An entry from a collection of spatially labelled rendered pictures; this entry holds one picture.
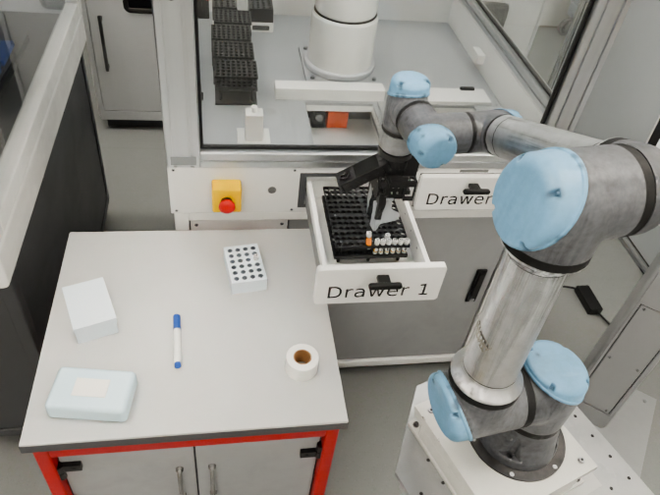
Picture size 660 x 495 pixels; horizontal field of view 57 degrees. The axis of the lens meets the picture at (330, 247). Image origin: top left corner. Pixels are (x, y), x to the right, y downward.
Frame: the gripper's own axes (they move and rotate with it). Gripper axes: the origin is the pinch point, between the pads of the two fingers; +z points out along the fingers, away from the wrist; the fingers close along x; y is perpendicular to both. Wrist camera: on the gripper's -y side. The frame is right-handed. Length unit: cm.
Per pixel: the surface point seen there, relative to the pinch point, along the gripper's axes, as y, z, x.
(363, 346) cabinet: 15, 81, 22
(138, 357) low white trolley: -50, 21, -19
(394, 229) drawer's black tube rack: 8.0, 7.4, 4.6
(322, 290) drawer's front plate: -11.1, 10.5, -11.2
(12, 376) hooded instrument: -90, 60, 4
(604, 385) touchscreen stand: 91, 73, -3
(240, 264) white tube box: -28.5, 17.6, 3.7
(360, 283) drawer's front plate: -2.7, 8.7, -11.1
